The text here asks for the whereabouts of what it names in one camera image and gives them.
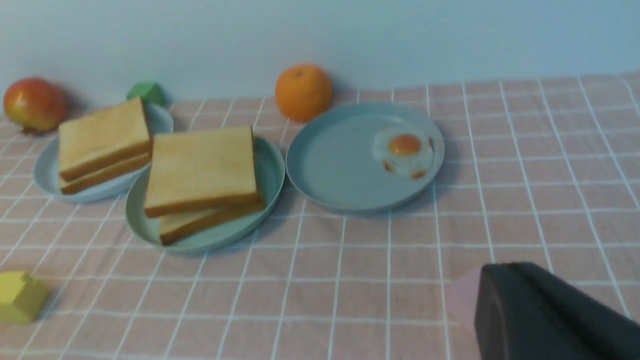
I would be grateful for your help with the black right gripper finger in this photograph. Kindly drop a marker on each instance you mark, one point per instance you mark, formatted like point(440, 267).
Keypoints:
point(525, 312)

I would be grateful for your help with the bread slice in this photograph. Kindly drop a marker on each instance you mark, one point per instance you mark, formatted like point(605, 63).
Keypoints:
point(105, 175)
point(176, 227)
point(102, 139)
point(201, 170)

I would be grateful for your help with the rear fried egg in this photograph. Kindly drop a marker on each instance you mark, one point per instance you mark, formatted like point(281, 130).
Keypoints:
point(405, 151)

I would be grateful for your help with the grey egg plate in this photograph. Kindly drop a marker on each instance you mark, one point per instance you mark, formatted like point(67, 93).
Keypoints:
point(330, 159)

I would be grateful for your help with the light green center plate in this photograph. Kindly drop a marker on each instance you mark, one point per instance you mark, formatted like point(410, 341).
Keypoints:
point(270, 174)

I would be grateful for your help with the orange tangerine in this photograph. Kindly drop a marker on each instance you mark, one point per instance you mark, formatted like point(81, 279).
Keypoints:
point(303, 92)

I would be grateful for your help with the green foam cube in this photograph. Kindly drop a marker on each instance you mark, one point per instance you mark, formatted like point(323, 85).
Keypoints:
point(149, 92)

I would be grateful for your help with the grey-blue bread plate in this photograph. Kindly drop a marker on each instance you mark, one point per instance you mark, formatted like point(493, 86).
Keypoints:
point(45, 172)

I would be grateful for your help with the yellow foam cube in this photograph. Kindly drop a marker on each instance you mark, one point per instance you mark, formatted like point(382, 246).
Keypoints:
point(22, 297)

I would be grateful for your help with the red yellow pomegranate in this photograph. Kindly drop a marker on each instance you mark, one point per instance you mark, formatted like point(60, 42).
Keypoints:
point(37, 105)

